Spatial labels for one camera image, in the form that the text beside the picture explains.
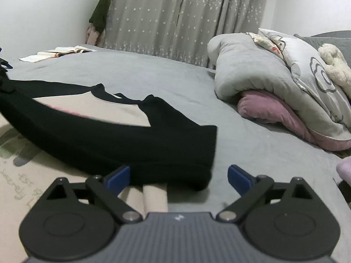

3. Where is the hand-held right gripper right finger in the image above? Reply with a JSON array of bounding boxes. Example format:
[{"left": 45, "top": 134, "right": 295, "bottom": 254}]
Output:
[{"left": 217, "top": 164, "right": 316, "bottom": 222}]

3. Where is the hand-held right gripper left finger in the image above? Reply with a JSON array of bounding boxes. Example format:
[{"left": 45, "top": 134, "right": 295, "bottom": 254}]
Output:
[{"left": 42, "top": 165, "right": 143, "bottom": 223}]

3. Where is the black and beige shirt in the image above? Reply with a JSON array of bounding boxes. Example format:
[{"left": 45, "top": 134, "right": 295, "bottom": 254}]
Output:
[{"left": 0, "top": 78, "right": 218, "bottom": 192}]

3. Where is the beige printed garment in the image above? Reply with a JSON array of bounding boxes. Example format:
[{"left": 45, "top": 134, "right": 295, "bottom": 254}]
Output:
[{"left": 0, "top": 112, "right": 168, "bottom": 263}]

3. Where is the open book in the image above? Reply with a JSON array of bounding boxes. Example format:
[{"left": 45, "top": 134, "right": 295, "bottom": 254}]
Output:
[{"left": 19, "top": 45, "right": 97, "bottom": 63}]

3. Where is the pink pillow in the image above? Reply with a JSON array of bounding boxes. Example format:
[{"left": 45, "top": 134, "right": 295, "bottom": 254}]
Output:
[{"left": 237, "top": 89, "right": 351, "bottom": 152}]

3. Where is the pink hanging garment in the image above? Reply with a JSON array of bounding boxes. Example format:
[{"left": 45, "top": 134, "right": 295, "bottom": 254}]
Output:
[{"left": 86, "top": 25, "right": 106, "bottom": 46}]

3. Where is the light pink cloth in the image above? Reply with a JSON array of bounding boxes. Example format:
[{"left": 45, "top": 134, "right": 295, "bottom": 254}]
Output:
[{"left": 337, "top": 157, "right": 351, "bottom": 183}]

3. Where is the dark hanging garment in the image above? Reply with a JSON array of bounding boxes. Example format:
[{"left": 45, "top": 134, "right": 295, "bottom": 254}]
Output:
[{"left": 88, "top": 0, "right": 111, "bottom": 33}]

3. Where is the grey folded quilt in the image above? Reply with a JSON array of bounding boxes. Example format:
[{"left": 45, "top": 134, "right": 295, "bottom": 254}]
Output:
[{"left": 207, "top": 32, "right": 316, "bottom": 107}]

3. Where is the cream plush toy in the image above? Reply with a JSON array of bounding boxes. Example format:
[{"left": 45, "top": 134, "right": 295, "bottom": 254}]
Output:
[{"left": 317, "top": 43, "right": 351, "bottom": 99}]

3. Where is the grey quilted headboard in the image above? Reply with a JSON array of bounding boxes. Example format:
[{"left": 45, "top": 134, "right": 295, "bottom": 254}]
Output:
[{"left": 293, "top": 30, "right": 351, "bottom": 52}]

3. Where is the grey star-print curtain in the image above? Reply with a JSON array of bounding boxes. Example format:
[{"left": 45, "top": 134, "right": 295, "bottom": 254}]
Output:
[{"left": 103, "top": 0, "right": 268, "bottom": 69}]

